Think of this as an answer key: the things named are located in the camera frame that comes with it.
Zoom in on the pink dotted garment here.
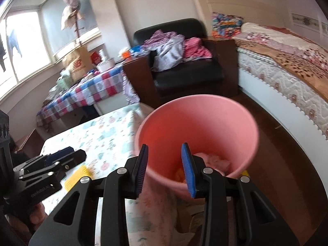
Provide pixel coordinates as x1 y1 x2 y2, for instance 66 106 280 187
183 38 214 62

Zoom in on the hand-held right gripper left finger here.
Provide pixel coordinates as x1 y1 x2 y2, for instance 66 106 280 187
28 143 149 246

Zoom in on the light blue hanging garment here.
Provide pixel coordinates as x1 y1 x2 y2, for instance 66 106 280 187
6 28 23 57

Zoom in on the white round pot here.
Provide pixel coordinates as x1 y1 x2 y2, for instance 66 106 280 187
96 58 116 73

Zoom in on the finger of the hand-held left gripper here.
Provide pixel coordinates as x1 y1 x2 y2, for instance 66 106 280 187
19 149 87 183
14 146 75 172

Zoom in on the blue packet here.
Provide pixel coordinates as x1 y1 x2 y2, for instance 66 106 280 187
129 45 150 56

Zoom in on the person's left hand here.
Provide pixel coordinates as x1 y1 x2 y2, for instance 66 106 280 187
15 202 50 236

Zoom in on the wooden coat stand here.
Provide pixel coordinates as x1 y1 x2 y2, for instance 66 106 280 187
74 18 85 50

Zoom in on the pink plastic bucket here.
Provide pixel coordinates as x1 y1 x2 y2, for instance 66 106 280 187
134 95 260 201

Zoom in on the grey garment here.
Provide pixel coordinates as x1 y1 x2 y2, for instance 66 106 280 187
153 37 184 72

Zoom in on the brown paper bag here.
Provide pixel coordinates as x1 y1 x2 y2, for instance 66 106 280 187
61 47 94 83

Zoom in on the white bed with mattress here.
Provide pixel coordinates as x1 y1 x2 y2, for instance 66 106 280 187
193 0 328 142

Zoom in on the colourful cartoon pillow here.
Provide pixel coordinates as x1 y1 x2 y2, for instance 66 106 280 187
211 12 244 40

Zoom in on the white cabinet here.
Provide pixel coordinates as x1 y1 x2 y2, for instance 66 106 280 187
64 105 101 121

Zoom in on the beige hat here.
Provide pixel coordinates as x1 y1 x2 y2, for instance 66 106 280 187
61 5 87 30

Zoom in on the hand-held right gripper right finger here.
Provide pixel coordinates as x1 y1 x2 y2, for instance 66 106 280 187
181 142 300 246

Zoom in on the window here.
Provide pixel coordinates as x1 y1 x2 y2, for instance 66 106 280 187
0 10 52 101

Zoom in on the floral tablecloth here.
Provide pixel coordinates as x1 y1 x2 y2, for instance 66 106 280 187
41 104 181 246

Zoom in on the brown wooden box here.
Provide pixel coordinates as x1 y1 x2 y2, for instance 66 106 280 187
15 128 44 152

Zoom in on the grey roller blind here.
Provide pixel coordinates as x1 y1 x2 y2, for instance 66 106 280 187
40 0 99 57

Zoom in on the pale green box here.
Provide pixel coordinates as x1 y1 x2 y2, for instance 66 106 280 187
56 75 73 91

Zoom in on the white wardrobe door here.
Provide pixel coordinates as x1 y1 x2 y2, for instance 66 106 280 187
289 11 328 35

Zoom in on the black leather armchair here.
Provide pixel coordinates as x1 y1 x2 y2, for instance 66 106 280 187
123 18 240 108

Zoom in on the purple checked shirt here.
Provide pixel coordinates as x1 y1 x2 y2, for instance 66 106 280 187
143 29 185 52

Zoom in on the red blue checked tablecloth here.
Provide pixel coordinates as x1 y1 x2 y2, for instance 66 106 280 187
36 63 129 128

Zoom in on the dark blue hanging garment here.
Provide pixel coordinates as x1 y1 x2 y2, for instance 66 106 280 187
0 40 7 73

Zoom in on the yellow ribbed plastic tray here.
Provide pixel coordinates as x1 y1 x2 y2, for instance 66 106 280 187
64 165 94 191

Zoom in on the pink patchwork quilt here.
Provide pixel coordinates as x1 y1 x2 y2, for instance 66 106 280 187
234 22 328 66

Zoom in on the red box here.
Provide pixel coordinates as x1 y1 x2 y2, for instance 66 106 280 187
90 51 102 65

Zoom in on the purple patterned hanging cloth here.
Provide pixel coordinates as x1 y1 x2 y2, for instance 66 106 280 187
122 74 140 106

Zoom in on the brown floral blanket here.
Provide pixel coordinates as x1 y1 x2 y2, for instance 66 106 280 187
260 48 328 101

